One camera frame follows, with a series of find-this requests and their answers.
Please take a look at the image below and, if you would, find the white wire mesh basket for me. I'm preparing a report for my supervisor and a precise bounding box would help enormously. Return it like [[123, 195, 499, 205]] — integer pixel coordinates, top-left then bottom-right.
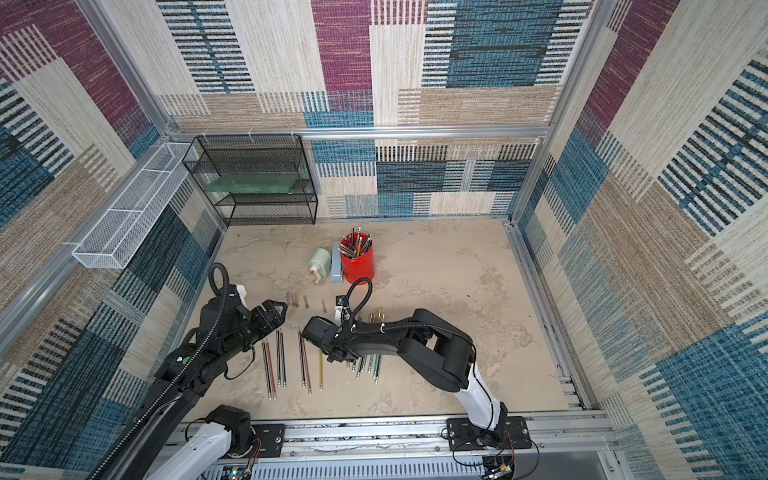
[[72, 142, 189, 270]]

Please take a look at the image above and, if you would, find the black striped pencil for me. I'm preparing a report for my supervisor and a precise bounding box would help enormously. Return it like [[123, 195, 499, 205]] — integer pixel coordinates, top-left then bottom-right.
[[261, 342, 274, 400], [276, 329, 284, 388]]

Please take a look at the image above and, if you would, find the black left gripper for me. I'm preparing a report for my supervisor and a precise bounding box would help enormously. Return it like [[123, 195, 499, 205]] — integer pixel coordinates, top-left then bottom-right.
[[221, 299, 289, 363]]

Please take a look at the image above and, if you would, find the light blue eraser box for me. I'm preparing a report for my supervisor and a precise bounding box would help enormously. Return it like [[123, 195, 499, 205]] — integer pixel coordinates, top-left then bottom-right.
[[330, 241, 343, 283]]

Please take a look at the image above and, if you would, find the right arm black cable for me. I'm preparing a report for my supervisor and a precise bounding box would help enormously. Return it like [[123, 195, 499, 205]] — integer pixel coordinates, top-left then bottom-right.
[[344, 277, 374, 325]]

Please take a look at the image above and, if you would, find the red pencil holder cup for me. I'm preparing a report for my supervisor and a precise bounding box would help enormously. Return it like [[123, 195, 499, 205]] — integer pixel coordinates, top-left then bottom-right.
[[338, 231, 375, 283]]

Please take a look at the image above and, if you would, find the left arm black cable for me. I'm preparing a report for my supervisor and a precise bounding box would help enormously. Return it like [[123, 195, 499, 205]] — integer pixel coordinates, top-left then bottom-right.
[[101, 262, 232, 475]]

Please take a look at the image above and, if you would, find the black wire mesh shelf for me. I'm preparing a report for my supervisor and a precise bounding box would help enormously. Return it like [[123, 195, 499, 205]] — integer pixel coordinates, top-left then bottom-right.
[[182, 134, 319, 227]]

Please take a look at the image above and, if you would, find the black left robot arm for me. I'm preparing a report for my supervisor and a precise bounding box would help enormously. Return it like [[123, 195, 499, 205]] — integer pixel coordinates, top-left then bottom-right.
[[89, 293, 288, 479]]

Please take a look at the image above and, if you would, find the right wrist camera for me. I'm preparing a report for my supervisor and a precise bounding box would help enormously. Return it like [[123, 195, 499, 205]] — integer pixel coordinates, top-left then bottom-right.
[[334, 295, 351, 325]]

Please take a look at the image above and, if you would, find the red striped pencil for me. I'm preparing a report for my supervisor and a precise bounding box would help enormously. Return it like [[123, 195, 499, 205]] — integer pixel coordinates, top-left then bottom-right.
[[264, 341, 277, 400]]

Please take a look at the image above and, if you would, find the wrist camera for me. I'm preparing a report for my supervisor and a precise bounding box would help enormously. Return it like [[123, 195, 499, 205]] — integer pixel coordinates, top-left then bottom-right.
[[334, 295, 351, 325], [235, 284, 248, 308]]

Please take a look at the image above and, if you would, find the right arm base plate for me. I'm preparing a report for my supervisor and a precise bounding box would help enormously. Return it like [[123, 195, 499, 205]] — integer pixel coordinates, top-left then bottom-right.
[[441, 416, 533, 451]]

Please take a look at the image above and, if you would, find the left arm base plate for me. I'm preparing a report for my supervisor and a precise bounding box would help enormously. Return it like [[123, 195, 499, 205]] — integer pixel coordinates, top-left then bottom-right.
[[250, 423, 286, 460]]

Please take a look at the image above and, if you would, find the green board on shelf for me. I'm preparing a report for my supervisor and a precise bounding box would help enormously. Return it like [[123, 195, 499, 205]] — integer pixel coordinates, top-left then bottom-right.
[[204, 174, 299, 194]]

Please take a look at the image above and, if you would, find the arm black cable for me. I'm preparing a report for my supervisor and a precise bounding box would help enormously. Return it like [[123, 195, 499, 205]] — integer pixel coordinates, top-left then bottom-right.
[[101, 262, 232, 475], [344, 277, 374, 325]]

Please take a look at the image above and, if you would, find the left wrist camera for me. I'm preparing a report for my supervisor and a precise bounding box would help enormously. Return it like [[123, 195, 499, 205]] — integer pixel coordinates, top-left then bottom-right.
[[235, 284, 248, 308]]

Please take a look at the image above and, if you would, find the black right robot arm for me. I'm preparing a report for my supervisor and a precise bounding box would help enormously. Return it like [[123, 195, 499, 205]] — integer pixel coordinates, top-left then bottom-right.
[[301, 308, 507, 437]]

